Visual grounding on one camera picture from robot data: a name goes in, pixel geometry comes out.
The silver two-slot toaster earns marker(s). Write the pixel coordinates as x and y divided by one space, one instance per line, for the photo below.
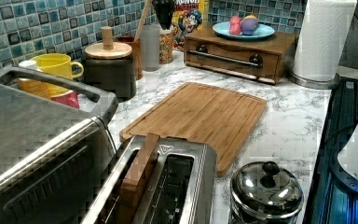
179 191

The stainless toaster oven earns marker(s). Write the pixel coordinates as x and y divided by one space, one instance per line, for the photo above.
52 156

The bamboo cutting board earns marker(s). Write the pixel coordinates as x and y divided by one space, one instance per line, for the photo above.
218 117

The patterned colourful cup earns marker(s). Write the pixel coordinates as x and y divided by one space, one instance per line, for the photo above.
165 46

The brown utensil holder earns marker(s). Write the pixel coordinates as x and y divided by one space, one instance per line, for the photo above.
136 52

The black canister wooden lid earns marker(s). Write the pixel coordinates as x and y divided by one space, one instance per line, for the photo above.
109 66

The frosted grey cup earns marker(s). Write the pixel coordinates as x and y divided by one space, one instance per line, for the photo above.
150 47

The wooden toast slice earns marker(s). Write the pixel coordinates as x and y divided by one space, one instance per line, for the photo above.
135 180

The wooden drawer box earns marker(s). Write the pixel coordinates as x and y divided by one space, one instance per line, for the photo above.
264 60

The cereal box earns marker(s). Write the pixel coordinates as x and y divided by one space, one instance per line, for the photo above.
188 16

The black utensils bunch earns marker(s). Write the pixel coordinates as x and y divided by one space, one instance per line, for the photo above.
164 11

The pink toy fruit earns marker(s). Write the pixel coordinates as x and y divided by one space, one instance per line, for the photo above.
235 25

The light blue plate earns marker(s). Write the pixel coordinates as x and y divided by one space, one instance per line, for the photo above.
222 28

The pink mug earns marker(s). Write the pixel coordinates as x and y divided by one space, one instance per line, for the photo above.
68 98

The purple yellow toy fruit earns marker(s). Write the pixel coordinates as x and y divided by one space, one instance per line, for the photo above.
249 24

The steel pot with lid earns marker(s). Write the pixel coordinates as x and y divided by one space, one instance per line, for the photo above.
264 193

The yellow mug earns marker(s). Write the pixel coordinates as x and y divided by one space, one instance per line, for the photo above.
60 65

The orange bottle white cap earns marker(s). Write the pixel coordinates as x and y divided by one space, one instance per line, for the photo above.
33 86

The white paper towel roll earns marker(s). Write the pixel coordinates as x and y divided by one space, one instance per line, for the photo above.
320 44

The wooden spoon handle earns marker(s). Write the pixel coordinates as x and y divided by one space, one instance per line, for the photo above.
142 19

